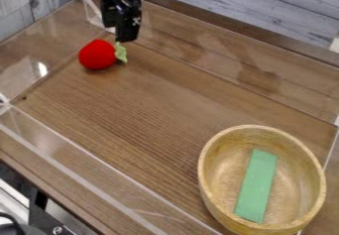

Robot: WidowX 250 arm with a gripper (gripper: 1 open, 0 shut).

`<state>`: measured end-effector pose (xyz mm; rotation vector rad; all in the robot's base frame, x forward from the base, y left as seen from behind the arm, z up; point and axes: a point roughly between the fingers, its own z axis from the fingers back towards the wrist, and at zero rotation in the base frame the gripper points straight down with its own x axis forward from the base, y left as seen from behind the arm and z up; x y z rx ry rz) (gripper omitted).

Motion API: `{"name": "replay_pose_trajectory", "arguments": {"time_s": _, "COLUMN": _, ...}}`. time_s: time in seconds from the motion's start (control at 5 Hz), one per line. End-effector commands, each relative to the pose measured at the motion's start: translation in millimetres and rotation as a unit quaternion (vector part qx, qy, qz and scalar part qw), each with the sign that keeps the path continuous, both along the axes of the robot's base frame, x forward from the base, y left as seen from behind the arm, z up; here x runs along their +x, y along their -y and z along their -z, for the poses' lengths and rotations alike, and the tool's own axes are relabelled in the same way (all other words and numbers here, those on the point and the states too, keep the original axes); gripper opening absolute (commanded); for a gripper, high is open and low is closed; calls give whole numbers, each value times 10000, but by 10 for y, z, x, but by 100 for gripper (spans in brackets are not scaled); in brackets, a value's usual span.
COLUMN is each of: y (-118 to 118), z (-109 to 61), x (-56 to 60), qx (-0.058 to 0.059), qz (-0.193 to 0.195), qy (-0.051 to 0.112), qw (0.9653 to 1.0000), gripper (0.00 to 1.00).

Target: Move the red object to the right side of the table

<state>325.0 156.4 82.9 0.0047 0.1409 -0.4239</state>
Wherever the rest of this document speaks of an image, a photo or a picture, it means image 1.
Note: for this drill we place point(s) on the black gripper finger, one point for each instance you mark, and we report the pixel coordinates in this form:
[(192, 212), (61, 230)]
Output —
[(108, 13), (128, 21)]

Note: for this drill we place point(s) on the clear acrylic front wall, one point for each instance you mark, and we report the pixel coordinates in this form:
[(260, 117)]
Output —
[(112, 202)]

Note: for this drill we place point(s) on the red plush strawberry toy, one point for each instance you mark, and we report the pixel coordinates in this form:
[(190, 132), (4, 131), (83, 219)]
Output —
[(100, 54)]

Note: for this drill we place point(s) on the clear acrylic corner bracket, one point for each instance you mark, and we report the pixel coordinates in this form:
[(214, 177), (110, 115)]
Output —
[(93, 16)]

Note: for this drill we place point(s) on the black metal table mount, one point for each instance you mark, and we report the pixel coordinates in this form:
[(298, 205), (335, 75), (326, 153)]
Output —
[(41, 219)]

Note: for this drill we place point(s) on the wooden bowl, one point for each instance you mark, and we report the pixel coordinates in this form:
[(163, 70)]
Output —
[(298, 188)]

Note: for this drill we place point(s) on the green rectangular block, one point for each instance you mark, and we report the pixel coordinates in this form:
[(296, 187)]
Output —
[(256, 186)]

